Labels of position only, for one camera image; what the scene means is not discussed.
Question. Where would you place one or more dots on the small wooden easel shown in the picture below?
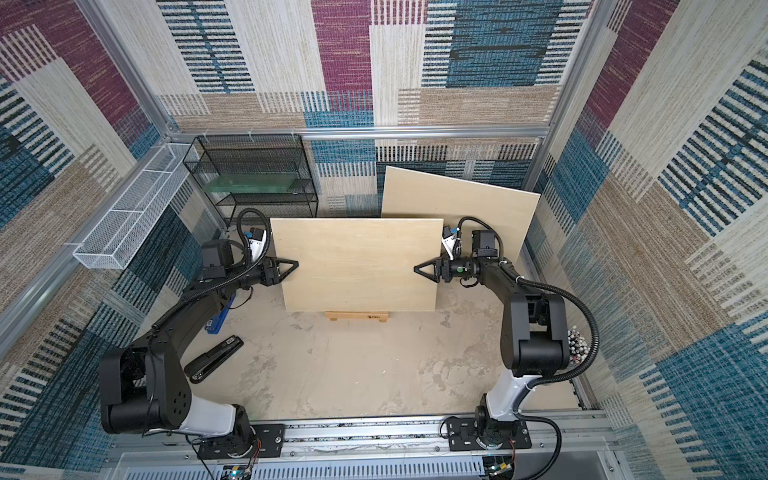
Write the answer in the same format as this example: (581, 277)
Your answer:
(352, 315)

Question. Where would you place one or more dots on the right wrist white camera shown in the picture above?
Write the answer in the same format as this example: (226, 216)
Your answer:
(451, 242)

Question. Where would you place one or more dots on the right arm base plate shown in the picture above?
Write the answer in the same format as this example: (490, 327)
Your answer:
(470, 434)

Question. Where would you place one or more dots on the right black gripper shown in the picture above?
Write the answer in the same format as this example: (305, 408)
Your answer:
(445, 270)

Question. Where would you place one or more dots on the black stapler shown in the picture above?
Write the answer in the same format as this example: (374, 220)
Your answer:
(204, 365)

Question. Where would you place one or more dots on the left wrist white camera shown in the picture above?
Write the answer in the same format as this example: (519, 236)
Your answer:
(256, 241)

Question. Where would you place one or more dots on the white wire mesh basket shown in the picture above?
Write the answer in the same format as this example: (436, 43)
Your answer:
(115, 240)

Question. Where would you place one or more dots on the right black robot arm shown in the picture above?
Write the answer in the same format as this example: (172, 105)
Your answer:
(533, 338)

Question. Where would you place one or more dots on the light wooden board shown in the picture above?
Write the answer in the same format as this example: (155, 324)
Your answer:
(357, 264)
(412, 194)

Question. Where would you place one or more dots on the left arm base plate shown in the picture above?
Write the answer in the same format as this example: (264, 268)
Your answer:
(263, 441)

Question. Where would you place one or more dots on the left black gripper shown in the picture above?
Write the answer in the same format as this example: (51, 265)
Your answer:
(273, 276)

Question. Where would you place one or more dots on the black wire mesh shelf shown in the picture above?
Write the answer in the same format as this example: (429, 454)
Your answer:
(271, 173)

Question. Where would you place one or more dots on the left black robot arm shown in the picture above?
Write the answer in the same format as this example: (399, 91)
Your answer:
(143, 386)

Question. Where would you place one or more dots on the wrist white camera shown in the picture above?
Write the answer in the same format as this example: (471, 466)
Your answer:
(256, 241)
(451, 242)

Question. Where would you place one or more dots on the green board on shelf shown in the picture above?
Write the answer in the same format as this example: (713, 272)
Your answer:
(252, 183)

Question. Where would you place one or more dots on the aluminium front rail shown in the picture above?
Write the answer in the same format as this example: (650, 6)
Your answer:
(393, 447)

